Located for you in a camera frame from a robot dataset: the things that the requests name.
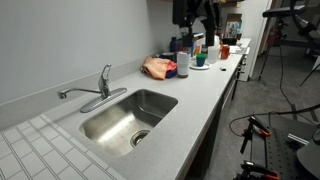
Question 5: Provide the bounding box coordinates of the blue bottle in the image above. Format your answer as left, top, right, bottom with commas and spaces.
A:
170, 37, 177, 53

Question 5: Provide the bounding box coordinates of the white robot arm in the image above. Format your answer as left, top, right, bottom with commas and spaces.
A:
172, 0, 243, 47

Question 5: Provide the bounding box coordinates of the chrome sink faucet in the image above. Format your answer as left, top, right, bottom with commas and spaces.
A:
57, 64, 127, 113

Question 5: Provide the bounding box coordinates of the black orange clamp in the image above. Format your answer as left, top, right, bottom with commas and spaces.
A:
240, 116, 272, 154
233, 160, 280, 180

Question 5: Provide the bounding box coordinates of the black orange clamp upper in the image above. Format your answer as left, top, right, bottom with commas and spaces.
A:
240, 116, 272, 154

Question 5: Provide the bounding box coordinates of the stainless steel sink basin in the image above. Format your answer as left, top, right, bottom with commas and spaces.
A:
79, 89, 178, 157

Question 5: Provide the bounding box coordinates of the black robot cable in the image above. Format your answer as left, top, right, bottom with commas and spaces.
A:
228, 0, 320, 138

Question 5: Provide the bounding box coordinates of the green cup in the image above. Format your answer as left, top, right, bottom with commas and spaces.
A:
196, 53, 207, 67

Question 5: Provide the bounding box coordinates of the white plastic jug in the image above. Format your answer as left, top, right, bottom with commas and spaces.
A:
207, 35, 220, 64

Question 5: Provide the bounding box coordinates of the black orange clamp lower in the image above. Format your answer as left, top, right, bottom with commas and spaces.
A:
233, 160, 280, 180

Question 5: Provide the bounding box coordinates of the white cylindrical container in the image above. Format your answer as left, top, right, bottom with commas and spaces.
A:
177, 52, 190, 78

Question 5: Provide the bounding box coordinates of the blue cloth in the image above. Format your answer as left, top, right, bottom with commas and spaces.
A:
166, 69, 178, 79

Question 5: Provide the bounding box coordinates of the black tripod stand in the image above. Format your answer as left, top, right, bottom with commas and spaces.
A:
258, 4, 320, 87

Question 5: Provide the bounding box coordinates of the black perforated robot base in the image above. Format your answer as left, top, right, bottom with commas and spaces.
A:
250, 115, 320, 180

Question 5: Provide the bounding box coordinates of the white plate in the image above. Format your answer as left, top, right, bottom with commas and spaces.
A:
190, 62, 211, 70

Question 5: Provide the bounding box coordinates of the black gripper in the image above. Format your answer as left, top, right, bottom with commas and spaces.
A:
181, 0, 220, 47

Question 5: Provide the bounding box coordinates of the orange can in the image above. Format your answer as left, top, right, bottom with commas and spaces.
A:
221, 45, 230, 60

